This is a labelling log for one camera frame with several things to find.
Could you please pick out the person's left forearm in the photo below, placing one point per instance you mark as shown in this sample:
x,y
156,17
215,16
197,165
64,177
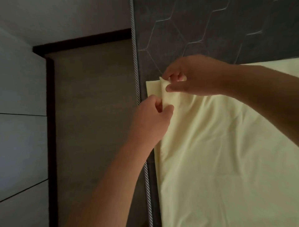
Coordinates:
x,y
112,187

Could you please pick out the pale yellow bed sheet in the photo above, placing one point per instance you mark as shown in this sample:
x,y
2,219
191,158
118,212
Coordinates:
x,y
222,159

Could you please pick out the grey quilted mattress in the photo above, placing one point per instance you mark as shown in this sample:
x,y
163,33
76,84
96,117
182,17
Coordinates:
x,y
200,28

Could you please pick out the dark brown bed frame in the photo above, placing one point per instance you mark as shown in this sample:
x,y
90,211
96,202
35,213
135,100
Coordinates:
x,y
50,117

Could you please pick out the person's right forearm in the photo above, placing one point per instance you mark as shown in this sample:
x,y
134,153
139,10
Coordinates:
x,y
266,93

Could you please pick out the person's left thumb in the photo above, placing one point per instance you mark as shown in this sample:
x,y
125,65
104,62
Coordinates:
x,y
168,111

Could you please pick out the person's right middle finger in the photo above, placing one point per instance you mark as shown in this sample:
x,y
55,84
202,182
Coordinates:
x,y
182,78

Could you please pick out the person's right hand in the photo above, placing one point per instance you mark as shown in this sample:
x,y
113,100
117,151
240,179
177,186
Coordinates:
x,y
205,74

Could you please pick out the person's right thumb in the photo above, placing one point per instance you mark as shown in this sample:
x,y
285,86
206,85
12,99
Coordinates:
x,y
176,87

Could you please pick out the person's left hand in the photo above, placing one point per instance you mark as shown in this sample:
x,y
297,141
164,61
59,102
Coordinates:
x,y
147,121

